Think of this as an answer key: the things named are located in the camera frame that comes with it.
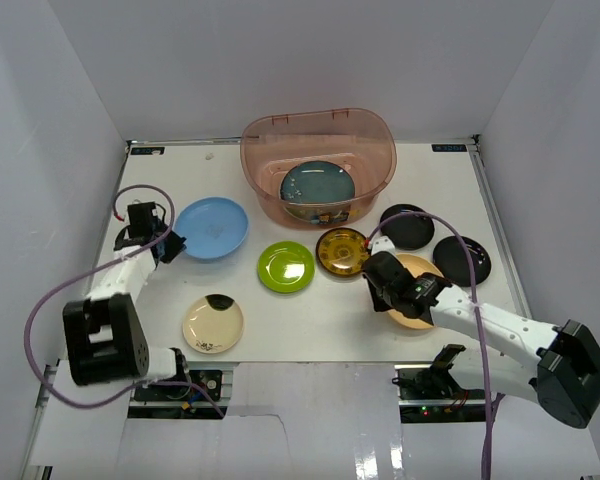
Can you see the peach orange plate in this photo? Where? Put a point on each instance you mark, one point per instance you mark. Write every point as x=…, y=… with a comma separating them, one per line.
x=417, y=266

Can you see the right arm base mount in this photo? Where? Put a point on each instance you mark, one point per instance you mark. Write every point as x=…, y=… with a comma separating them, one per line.
x=427, y=393

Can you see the matte black plate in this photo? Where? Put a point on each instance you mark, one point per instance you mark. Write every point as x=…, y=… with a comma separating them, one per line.
x=449, y=257

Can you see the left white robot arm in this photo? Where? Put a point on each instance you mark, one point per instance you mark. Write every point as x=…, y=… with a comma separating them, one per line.
x=104, y=336

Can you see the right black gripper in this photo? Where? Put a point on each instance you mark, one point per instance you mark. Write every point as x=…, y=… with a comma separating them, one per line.
x=377, y=304

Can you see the lime green plate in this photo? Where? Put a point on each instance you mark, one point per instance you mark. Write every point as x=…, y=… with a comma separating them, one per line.
x=286, y=267

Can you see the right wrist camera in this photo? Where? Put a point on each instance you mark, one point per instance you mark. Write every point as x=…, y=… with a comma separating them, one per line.
x=382, y=244

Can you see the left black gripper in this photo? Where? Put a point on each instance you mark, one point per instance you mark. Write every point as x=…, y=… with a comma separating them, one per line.
x=169, y=244

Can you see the pink translucent plastic bin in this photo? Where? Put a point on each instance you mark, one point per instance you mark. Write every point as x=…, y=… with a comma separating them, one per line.
x=356, y=139

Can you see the glossy black plate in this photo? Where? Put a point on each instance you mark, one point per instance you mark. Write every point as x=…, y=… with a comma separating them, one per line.
x=409, y=232

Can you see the brown yellow patterned plate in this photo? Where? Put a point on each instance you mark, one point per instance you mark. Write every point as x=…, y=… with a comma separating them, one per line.
x=341, y=252

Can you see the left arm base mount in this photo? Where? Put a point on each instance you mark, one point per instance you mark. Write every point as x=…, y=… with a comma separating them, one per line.
x=192, y=395

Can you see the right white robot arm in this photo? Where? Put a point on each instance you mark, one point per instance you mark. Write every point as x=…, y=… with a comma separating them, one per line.
x=557, y=367

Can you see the cream plate with black mark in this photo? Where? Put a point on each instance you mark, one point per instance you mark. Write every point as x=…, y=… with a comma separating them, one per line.
x=213, y=324

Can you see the light blue plate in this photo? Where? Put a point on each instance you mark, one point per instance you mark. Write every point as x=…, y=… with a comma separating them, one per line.
x=214, y=227

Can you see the dark teal plate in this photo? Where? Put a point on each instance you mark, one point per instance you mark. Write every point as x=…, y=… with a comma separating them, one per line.
x=316, y=182

